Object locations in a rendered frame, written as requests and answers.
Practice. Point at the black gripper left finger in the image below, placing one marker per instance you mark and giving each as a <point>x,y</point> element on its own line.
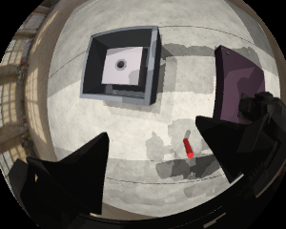
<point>81,174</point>

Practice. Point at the red peg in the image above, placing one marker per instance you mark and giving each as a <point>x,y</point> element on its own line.
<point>188,148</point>

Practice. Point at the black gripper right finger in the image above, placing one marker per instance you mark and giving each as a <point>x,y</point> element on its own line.
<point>231,143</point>

